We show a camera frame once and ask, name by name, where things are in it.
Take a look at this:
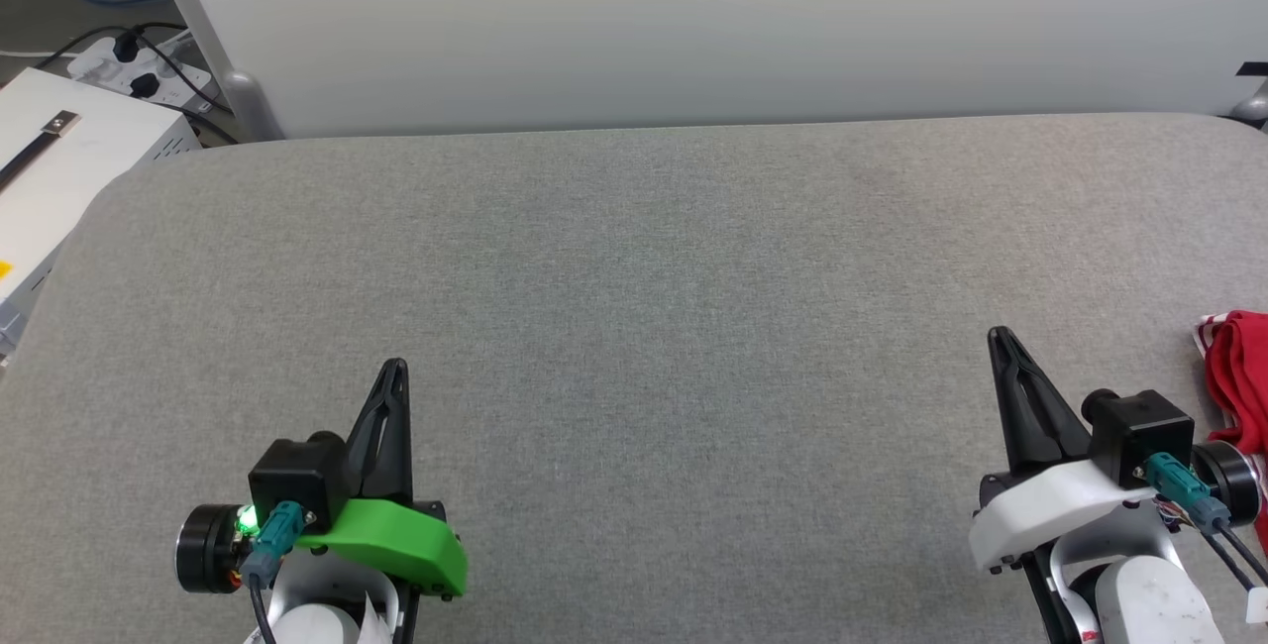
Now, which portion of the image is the grey metal partition post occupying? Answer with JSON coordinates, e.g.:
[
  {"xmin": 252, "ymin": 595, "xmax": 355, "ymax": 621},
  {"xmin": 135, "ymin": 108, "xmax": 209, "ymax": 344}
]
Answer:
[{"xmin": 139, "ymin": 0, "xmax": 287, "ymax": 143}]

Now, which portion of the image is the white paper cable tag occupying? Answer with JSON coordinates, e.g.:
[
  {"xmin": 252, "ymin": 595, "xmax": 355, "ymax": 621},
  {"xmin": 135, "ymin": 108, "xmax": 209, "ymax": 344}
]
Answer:
[{"xmin": 359, "ymin": 592, "xmax": 395, "ymax": 644}]

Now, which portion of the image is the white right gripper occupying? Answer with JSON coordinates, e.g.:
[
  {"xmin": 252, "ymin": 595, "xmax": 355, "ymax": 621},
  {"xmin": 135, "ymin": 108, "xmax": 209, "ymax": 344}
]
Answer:
[{"xmin": 969, "ymin": 327, "xmax": 1262, "ymax": 574}]

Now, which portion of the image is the red white basketball jersey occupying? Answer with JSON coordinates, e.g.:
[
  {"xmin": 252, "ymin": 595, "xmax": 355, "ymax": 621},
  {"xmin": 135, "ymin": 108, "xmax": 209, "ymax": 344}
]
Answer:
[{"xmin": 1193, "ymin": 311, "xmax": 1268, "ymax": 558}]

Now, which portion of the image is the white metal equipment box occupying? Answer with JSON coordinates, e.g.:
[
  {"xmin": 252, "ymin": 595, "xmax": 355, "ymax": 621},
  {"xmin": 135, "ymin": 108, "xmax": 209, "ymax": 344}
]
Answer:
[{"xmin": 0, "ymin": 67, "xmax": 205, "ymax": 360}]

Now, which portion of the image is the black power cable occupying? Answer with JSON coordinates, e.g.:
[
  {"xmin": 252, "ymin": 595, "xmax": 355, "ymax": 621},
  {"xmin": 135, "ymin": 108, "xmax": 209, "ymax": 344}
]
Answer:
[{"xmin": 40, "ymin": 22, "xmax": 241, "ymax": 146}]

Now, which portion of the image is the grey metal partition foot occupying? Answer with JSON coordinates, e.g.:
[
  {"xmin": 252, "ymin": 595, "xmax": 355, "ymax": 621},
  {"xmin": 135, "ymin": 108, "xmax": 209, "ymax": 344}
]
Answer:
[{"xmin": 1231, "ymin": 79, "xmax": 1268, "ymax": 129}]

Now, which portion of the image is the white power strip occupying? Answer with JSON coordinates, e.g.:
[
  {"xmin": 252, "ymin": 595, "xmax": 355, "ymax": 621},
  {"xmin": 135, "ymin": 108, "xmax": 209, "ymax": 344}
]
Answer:
[{"xmin": 66, "ymin": 30, "xmax": 212, "ymax": 109}]

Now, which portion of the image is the black cable with teal connector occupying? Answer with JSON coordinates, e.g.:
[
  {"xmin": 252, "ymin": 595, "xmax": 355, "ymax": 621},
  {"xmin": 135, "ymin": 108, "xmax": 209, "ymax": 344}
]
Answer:
[
  {"xmin": 1139, "ymin": 454, "xmax": 1268, "ymax": 593},
  {"xmin": 241, "ymin": 500, "xmax": 310, "ymax": 644}
]

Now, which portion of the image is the black strap carrying handle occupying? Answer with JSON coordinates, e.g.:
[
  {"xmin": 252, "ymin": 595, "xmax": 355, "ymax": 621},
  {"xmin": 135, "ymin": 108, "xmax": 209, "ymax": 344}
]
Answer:
[{"xmin": 0, "ymin": 110, "xmax": 83, "ymax": 193}]

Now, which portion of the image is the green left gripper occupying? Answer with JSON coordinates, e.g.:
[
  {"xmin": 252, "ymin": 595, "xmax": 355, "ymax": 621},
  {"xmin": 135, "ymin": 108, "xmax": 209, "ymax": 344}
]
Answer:
[{"xmin": 176, "ymin": 359, "xmax": 470, "ymax": 598}]

